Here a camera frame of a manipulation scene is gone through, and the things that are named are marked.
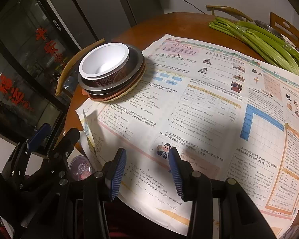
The curved wooden chair left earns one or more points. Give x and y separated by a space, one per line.
71 64

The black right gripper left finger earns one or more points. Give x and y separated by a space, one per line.
99 188

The curved wooden chair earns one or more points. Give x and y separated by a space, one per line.
71 64
229 10

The green celery bunch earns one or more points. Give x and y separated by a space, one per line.
275 51

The purple plastic lid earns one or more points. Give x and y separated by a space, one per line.
80 168

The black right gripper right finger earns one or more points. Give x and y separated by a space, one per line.
192 185

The orange wooden chair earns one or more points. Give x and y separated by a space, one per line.
285 28

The red and white paper bowl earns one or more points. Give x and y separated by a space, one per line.
106 64

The dark metal round plate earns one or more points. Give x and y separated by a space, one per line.
134 64

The steel basin far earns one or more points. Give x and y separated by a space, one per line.
269 28

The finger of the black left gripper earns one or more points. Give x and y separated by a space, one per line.
34 144
57 158

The printed English newspaper sheet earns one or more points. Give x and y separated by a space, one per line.
227 114

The curved wooden chair far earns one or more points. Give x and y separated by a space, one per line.
229 10

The glass cabinet with red characters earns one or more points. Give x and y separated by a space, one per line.
34 49

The orange plastic plate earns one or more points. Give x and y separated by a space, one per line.
116 89

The yellow ribbed plate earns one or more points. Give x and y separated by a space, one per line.
121 92

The grey refrigerator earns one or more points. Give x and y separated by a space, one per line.
86 21

